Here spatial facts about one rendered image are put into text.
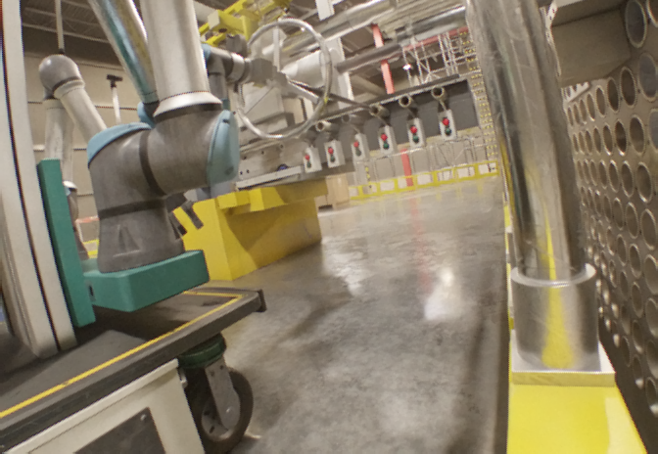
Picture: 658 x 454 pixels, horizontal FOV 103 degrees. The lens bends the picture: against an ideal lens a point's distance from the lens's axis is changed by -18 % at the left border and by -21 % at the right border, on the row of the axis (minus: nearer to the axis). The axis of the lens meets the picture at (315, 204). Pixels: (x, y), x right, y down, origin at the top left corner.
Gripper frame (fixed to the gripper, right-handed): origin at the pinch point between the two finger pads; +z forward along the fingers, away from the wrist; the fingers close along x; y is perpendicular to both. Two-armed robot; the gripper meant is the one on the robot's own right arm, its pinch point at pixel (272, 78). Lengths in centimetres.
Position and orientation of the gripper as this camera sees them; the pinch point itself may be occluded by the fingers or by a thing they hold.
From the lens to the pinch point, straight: 104.2
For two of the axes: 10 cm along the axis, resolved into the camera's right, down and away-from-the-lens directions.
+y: 0.3, 9.9, 1.4
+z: 5.1, -1.4, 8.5
